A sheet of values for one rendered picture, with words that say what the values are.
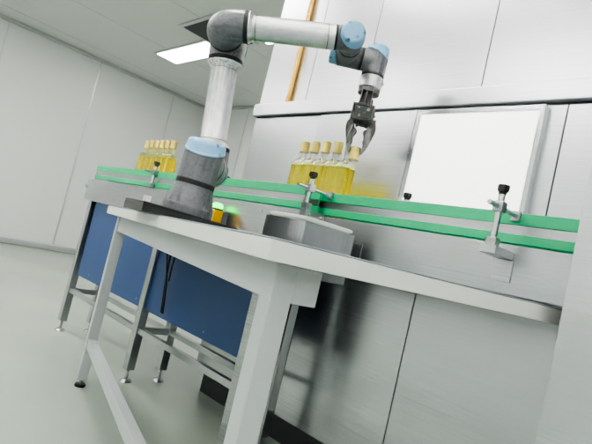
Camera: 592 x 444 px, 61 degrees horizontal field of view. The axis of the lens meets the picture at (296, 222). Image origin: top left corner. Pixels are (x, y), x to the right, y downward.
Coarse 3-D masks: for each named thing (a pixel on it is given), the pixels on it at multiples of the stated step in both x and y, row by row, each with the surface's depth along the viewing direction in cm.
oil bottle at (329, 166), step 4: (328, 160) 180; (332, 160) 178; (336, 160) 179; (324, 164) 180; (328, 164) 179; (332, 164) 178; (324, 168) 180; (328, 168) 179; (332, 168) 177; (324, 172) 179; (328, 172) 178; (332, 172) 177; (324, 176) 179; (328, 176) 178; (320, 180) 180; (324, 180) 179; (328, 180) 177; (320, 184) 180; (324, 184) 178; (328, 184) 177; (320, 188) 179; (324, 188) 178; (328, 188) 177
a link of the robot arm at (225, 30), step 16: (224, 16) 149; (240, 16) 147; (256, 16) 149; (208, 32) 153; (224, 32) 149; (240, 32) 148; (256, 32) 149; (272, 32) 149; (288, 32) 149; (304, 32) 149; (320, 32) 149; (336, 32) 149; (352, 32) 147; (224, 48) 156; (336, 48) 152; (352, 48) 150
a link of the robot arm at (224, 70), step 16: (240, 48) 161; (224, 64) 160; (240, 64) 162; (224, 80) 160; (208, 96) 161; (224, 96) 160; (208, 112) 160; (224, 112) 160; (208, 128) 159; (224, 128) 160; (224, 144) 159; (224, 160) 159; (224, 176) 161
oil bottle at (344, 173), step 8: (344, 160) 174; (336, 168) 176; (344, 168) 173; (352, 168) 175; (336, 176) 175; (344, 176) 173; (352, 176) 176; (336, 184) 174; (344, 184) 173; (336, 192) 173; (344, 192) 174; (328, 216) 174
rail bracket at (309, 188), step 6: (312, 174) 164; (312, 180) 165; (300, 186) 162; (306, 186) 163; (312, 186) 164; (312, 192) 165; (318, 192) 168; (324, 192) 170; (330, 192) 172; (306, 198) 165; (330, 198) 172; (306, 204) 164
